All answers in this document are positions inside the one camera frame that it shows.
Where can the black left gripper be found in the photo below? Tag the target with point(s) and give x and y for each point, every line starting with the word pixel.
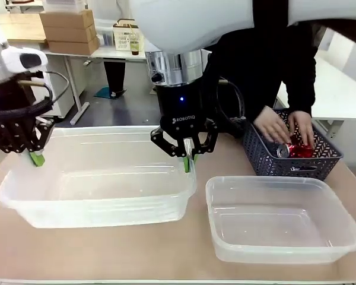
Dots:
pixel 6 95

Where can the person's right hand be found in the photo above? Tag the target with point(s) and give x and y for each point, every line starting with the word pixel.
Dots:
pixel 271 126

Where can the person's black sweater torso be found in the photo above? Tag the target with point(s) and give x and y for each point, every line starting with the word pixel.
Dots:
pixel 249 53

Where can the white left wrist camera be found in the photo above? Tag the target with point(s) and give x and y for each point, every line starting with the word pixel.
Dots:
pixel 26 58

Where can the background person's dark legs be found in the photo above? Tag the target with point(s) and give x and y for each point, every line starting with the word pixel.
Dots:
pixel 115 75

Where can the white cabinet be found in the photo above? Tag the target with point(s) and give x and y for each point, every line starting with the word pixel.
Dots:
pixel 68 89

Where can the teal floor mat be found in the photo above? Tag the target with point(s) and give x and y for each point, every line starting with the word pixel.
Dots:
pixel 108 93

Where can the white side table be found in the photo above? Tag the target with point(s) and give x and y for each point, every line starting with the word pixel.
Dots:
pixel 338 89

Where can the white desk with legs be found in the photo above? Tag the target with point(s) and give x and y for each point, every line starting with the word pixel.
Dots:
pixel 77 68

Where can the large clear plastic bin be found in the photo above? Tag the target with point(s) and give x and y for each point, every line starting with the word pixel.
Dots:
pixel 101 202

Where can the small clear plastic bin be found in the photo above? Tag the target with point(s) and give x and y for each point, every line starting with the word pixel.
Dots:
pixel 279 225

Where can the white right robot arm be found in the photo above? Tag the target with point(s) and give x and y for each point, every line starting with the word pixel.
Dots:
pixel 181 23

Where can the person's left hand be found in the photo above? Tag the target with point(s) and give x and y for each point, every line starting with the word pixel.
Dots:
pixel 302 127

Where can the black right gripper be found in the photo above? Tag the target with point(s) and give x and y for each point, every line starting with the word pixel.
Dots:
pixel 181 112

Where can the person's right forearm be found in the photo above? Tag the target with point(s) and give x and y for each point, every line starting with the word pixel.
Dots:
pixel 243 101

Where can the dark grey woven basket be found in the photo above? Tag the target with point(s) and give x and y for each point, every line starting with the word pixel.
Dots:
pixel 273 163

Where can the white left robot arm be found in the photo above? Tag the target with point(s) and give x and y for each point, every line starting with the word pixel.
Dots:
pixel 0 65

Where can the green drink bottle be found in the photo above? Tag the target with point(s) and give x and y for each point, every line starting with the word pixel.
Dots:
pixel 134 44

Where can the flat wooden board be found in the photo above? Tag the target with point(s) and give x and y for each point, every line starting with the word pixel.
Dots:
pixel 20 28

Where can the crushed red soda can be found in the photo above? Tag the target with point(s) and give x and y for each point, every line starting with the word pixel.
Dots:
pixel 299 150

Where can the clear storage box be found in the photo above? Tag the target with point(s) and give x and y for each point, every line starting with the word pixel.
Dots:
pixel 104 31

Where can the brown cardboard box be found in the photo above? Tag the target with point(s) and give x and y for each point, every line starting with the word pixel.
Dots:
pixel 74 47
pixel 71 33
pixel 68 19

